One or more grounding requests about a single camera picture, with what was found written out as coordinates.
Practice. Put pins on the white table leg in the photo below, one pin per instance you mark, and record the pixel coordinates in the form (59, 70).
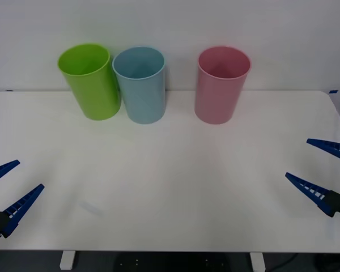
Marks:
(67, 260)
(256, 262)

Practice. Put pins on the green plastic bin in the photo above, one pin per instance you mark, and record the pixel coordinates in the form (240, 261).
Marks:
(97, 96)

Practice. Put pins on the pink plastic bin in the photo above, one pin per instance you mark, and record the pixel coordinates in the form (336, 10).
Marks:
(216, 96)

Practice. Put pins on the pale blue plastic bin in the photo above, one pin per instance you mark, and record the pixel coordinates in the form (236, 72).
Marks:
(144, 99)

